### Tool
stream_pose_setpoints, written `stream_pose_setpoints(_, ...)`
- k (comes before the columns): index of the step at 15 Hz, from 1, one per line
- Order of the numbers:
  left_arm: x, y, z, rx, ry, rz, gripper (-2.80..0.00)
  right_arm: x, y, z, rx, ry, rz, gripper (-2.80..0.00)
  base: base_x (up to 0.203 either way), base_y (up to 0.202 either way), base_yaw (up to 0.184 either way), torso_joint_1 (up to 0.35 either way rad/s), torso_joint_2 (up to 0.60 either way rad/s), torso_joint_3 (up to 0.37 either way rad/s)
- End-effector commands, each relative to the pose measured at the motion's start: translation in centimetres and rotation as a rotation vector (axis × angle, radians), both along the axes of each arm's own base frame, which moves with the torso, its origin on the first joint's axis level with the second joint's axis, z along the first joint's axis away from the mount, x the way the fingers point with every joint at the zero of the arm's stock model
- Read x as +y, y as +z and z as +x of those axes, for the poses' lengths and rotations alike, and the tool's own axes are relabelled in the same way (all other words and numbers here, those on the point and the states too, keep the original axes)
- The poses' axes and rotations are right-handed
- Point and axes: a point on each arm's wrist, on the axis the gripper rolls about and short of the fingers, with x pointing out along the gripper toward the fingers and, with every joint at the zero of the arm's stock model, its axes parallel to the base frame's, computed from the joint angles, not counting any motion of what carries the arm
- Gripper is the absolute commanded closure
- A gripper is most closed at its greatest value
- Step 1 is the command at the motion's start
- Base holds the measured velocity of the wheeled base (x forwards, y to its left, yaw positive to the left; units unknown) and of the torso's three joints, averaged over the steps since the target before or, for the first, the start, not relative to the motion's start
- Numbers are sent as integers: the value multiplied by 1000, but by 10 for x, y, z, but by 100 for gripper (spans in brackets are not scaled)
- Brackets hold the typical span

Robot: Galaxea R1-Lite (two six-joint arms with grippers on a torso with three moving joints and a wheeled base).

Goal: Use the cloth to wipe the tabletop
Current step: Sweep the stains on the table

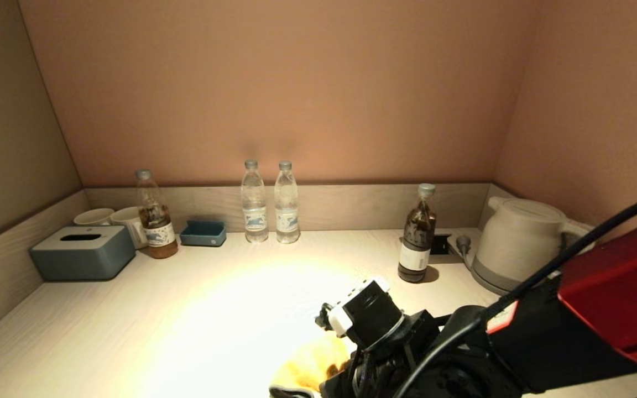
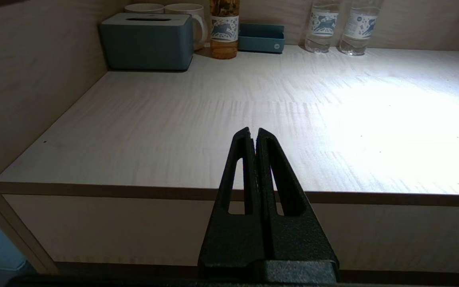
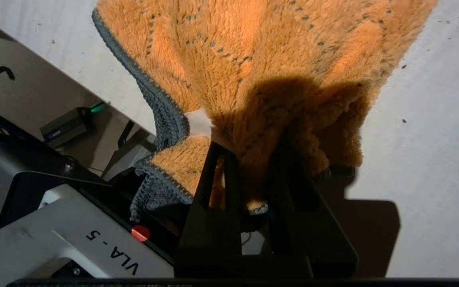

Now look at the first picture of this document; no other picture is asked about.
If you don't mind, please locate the dark tea bottle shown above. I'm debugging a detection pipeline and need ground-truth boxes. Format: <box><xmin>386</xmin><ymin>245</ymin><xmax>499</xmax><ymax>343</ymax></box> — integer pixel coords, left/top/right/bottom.
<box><xmin>397</xmin><ymin>184</ymin><xmax>437</xmax><ymax>283</ymax></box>

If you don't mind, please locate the white mug with handle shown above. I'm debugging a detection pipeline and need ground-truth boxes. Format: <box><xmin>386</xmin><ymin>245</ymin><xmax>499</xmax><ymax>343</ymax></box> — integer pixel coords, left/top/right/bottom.
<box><xmin>110</xmin><ymin>207</ymin><xmax>149</xmax><ymax>250</ymax></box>

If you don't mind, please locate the blue-grey tissue box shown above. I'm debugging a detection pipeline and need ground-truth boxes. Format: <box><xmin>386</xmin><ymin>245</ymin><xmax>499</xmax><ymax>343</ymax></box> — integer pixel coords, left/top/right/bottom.
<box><xmin>30</xmin><ymin>226</ymin><xmax>136</xmax><ymax>281</ymax></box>

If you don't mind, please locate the orange cloth with grey edge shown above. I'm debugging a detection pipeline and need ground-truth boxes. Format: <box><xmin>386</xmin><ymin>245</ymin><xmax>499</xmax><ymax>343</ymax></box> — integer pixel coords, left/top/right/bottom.
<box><xmin>269</xmin><ymin>334</ymin><xmax>352</xmax><ymax>398</ymax></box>

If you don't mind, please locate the small blue tray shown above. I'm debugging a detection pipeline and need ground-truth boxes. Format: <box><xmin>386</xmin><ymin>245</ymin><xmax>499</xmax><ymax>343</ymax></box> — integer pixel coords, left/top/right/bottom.
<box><xmin>179</xmin><ymin>220</ymin><xmax>227</xmax><ymax>247</ymax></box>

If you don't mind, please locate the clear water bottle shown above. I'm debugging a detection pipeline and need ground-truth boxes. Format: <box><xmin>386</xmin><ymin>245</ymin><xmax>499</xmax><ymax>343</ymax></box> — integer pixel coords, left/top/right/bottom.
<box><xmin>241</xmin><ymin>160</ymin><xmax>269</xmax><ymax>243</ymax></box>
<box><xmin>274</xmin><ymin>161</ymin><xmax>301</xmax><ymax>244</ymax></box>

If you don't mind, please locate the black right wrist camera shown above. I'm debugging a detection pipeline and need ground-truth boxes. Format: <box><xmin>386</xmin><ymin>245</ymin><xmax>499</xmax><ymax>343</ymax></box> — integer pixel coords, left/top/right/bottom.
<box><xmin>327</xmin><ymin>276</ymin><xmax>408</xmax><ymax>350</ymax></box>

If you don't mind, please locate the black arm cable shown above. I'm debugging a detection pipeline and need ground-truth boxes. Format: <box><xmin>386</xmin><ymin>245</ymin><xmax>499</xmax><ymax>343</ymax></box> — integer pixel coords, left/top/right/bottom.
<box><xmin>393</xmin><ymin>188</ymin><xmax>637</xmax><ymax>398</ymax></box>

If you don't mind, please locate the white electric kettle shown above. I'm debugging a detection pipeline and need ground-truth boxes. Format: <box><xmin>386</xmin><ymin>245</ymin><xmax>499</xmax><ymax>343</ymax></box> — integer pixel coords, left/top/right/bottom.
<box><xmin>472</xmin><ymin>196</ymin><xmax>596</xmax><ymax>291</ymax></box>

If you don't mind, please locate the white mug without visible handle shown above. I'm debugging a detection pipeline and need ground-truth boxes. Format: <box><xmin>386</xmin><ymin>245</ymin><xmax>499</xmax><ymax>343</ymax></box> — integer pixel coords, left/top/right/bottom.
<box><xmin>73</xmin><ymin>208</ymin><xmax>114</xmax><ymax>227</ymax></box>

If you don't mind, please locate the half-full amber tea bottle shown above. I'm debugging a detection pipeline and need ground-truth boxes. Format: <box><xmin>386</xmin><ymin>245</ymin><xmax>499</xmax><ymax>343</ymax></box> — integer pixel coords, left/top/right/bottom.
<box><xmin>135</xmin><ymin>169</ymin><xmax>179</xmax><ymax>259</ymax></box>

